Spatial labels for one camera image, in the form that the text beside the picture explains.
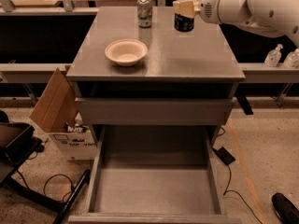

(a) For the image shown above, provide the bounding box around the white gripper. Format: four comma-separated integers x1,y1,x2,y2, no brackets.
173,0,221,24

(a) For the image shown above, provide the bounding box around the dark blue pepsi can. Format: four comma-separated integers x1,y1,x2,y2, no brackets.
174,14,194,32

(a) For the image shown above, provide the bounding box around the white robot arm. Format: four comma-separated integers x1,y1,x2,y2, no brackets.
173,0,299,47

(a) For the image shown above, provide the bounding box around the white green soda can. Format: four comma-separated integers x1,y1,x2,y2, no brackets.
137,0,152,28

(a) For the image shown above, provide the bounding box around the grey drawer cabinet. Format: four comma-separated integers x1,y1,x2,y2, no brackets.
67,7,245,149

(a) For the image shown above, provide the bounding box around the closed grey top drawer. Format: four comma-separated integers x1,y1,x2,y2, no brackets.
76,98,234,126

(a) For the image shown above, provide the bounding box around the open grey middle drawer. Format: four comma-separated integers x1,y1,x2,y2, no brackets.
68,126,242,224

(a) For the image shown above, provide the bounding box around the white paper bowl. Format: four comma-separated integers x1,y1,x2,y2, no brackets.
105,39,148,66

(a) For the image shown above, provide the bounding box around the clear sanitizer pump bottle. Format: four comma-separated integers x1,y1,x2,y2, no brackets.
264,44,283,67

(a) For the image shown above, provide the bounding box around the black power adapter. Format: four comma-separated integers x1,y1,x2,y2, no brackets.
214,147,235,165

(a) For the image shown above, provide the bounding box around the open cardboard box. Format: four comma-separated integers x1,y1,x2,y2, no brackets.
30,69,96,161

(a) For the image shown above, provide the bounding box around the black chair base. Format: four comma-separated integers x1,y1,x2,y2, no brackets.
0,108,91,224

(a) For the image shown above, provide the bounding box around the black shoe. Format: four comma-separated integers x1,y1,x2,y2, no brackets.
272,193,299,224

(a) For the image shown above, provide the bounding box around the black floor cable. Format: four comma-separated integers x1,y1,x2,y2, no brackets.
222,163,264,224

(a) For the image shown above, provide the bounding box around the black cable left floor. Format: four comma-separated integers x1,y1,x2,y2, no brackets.
42,173,76,203

